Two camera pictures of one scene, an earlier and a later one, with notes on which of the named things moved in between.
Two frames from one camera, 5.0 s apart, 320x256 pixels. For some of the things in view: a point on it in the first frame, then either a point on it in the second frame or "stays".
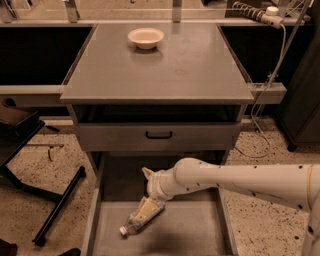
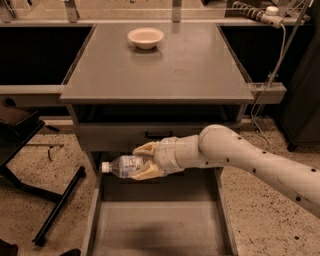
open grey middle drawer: (198, 224) stays
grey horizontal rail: (34, 95) stays
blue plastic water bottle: (133, 225) to (124, 166)
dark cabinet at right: (299, 115) stays
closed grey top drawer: (157, 136) stays
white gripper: (154, 187) to (165, 154)
